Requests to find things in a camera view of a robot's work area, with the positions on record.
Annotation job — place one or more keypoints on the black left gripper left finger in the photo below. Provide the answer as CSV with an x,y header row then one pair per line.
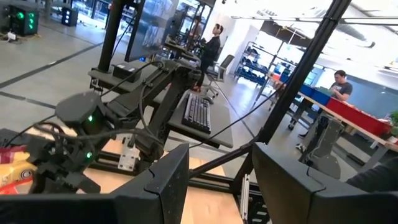
x,y
168,193

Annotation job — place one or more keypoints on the silver aluminium extrusion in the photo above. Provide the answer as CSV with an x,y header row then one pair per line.
x,y
245,199

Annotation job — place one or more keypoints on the blue plastic bin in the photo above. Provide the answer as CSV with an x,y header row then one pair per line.
x,y
321,97
306,90

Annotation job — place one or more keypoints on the white power adapter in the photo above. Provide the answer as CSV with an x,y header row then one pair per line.
x,y
11,35

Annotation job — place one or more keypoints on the backlit black keyboard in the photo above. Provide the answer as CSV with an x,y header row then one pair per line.
x,y
197,113

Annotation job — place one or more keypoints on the grey desk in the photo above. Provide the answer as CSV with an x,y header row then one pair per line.
x,y
220,124

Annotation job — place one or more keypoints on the long wooden workbench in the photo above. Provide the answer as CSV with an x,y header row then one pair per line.
x,y
348,120

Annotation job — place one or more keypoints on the grey metal stand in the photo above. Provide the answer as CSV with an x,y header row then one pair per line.
x,y
320,143

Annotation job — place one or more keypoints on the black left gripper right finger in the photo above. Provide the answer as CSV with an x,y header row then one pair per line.
x,y
289,199

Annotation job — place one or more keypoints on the black stand column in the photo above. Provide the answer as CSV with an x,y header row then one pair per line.
x,y
109,31

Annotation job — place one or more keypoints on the large black display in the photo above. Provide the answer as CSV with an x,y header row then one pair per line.
x,y
149,28

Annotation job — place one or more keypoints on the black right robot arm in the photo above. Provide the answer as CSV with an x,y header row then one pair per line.
x,y
174,81

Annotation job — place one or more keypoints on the grey office chair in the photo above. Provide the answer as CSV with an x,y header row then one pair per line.
x,y
222,70

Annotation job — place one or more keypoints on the green-lit black computer tower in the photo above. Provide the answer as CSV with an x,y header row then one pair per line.
x,y
23,18

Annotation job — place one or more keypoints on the orange chicken ramen packet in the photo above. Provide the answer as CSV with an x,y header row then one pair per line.
x,y
12,154
15,174

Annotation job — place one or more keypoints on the blue bin shelf rack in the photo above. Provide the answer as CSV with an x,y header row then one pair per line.
x,y
252,67

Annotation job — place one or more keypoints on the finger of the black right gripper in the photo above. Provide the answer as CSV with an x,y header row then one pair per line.
x,y
46,185
82,185

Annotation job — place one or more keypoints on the black desktop device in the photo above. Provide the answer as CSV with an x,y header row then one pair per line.
x,y
126,71

